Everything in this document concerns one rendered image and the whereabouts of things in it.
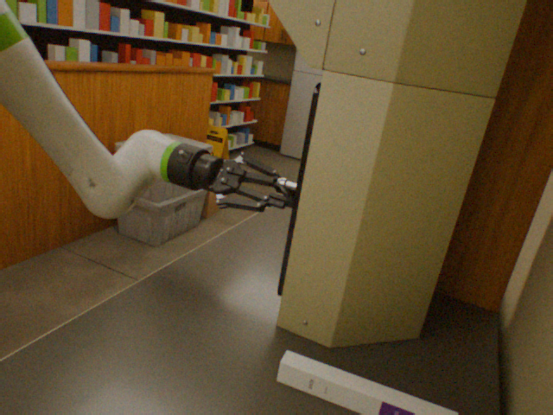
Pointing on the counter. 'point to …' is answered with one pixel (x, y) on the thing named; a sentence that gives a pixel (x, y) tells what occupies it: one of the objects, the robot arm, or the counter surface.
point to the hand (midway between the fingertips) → (289, 196)
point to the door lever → (286, 188)
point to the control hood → (308, 26)
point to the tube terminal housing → (390, 162)
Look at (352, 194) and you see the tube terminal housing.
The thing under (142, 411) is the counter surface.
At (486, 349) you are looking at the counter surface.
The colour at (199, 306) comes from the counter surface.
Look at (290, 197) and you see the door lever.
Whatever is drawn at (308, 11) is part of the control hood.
